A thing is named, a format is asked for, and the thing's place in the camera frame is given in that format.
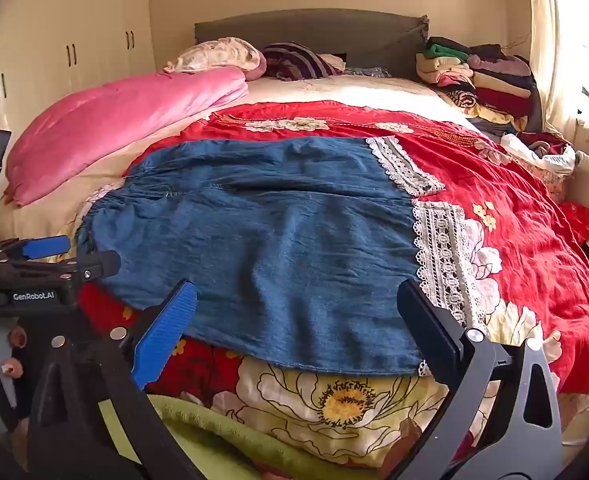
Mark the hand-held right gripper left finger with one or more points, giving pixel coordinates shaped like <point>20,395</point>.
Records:
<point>167,330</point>

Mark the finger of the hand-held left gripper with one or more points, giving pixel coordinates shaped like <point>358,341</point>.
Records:
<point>44,247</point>
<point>89,267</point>

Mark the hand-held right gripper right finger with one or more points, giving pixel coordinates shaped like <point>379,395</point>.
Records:
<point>424,320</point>

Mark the blue pants with white lace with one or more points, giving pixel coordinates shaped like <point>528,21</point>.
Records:
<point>274,225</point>

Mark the person's left hand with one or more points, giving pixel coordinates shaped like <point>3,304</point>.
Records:
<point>17,339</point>

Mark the green fleece jacket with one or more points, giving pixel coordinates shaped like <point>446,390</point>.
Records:
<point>214,440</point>

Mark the red floral blanket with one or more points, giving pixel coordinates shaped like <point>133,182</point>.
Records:
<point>524,240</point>

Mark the pink quilt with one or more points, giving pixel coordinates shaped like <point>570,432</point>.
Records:
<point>109,120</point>

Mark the white crumpled garment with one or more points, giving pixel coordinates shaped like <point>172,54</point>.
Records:
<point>539,155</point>

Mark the white wardrobe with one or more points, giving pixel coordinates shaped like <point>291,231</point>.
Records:
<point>64,35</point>

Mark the stack of folded clothes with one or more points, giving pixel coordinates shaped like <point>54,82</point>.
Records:
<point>479,80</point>

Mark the floral pillow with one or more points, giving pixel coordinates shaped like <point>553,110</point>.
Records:
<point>219,55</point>

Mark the purple striped pillow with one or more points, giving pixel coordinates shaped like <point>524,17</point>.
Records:
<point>294,62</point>

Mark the cream curtain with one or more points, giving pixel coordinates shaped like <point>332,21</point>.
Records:
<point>539,35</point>

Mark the grey headboard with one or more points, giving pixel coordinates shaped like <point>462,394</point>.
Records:
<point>314,30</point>

